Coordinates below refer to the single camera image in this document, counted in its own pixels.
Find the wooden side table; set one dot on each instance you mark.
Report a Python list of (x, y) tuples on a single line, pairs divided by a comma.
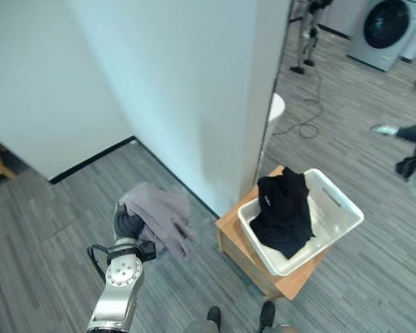
[(235, 236)]

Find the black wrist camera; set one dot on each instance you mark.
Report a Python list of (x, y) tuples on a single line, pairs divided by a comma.
[(147, 249)]

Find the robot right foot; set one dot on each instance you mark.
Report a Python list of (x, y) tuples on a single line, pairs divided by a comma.
[(266, 314)]

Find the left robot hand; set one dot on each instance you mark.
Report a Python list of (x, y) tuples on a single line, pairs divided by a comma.
[(125, 222)]

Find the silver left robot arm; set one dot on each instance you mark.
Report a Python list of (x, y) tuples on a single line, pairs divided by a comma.
[(116, 288)]

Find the grey cloth garment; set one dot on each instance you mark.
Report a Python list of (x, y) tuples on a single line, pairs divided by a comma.
[(163, 218)]

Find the white plastic laundry basket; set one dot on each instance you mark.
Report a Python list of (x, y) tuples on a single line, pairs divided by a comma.
[(333, 215)]

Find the white round stool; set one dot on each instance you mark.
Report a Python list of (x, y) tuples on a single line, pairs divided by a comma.
[(275, 111)]

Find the silver washing machine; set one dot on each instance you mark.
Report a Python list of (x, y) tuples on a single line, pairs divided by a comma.
[(381, 31)]

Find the black garment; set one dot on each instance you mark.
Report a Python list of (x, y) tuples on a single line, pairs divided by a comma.
[(284, 215)]

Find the person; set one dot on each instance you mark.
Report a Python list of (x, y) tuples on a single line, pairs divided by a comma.
[(414, 145)]

